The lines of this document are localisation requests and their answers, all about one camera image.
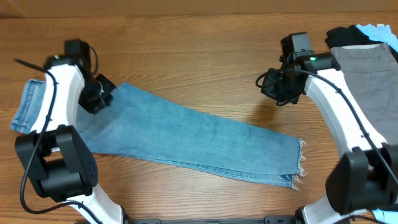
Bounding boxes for light blue folded garment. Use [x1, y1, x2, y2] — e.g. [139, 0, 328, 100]
[356, 24, 397, 224]

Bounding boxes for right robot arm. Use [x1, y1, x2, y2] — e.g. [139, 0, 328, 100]
[256, 32, 397, 224]

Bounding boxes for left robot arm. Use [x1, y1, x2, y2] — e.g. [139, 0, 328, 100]
[15, 39, 132, 224]

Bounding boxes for black folded garment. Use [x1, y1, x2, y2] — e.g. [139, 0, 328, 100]
[325, 25, 397, 60]

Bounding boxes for light blue denim jeans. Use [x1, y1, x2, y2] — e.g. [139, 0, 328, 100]
[10, 78, 308, 191]

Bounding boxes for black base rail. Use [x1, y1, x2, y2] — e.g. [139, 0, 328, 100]
[129, 215, 293, 224]

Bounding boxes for grey folded trousers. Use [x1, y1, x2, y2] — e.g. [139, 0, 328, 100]
[330, 44, 397, 145]

